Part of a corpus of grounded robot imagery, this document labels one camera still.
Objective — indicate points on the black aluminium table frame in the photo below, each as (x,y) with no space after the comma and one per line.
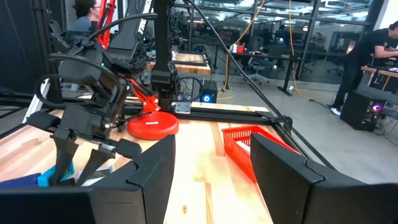
(217,116)

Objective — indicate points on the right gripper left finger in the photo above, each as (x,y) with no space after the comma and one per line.
(149,186)

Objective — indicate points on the background dark long desk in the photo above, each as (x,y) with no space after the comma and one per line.
(264,56)

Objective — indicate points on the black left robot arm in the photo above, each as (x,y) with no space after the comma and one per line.
(161,46)

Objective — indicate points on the teal rectangular block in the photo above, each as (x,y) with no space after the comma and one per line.
(46,179)

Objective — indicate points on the background office chair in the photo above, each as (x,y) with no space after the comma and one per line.
(259,67)

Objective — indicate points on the silver metal bracket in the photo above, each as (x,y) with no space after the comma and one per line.
(182,107)

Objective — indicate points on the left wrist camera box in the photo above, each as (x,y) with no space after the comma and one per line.
(93,74)

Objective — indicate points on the computer tower blue light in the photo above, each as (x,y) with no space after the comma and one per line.
(208,93)

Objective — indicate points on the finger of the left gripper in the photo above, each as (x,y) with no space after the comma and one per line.
(94,163)
(63,158)

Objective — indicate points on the background wooden rig table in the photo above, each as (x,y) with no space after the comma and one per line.
(192,68)

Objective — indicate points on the person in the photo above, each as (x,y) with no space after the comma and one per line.
(84,15)
(367,46)

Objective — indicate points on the silver aluminium extrusion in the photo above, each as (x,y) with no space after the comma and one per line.
(35,102)

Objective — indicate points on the small red box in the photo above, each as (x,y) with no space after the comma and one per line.
(240,49)

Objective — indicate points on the navy blue rectangular box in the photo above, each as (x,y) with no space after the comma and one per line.
(18,181)

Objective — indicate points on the white rectangular block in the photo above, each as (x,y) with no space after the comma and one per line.
(245,147)

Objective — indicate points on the white flat device grey window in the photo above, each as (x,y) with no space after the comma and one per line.
(99,174)

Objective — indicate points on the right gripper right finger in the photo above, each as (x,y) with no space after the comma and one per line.
(280,180)

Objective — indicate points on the wooden top desk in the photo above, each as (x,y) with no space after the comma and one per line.
(382,72)

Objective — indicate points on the computer tower pink light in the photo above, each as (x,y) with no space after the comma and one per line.
(357,112)

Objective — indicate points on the red plastic basket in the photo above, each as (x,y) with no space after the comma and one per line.
(236,140)

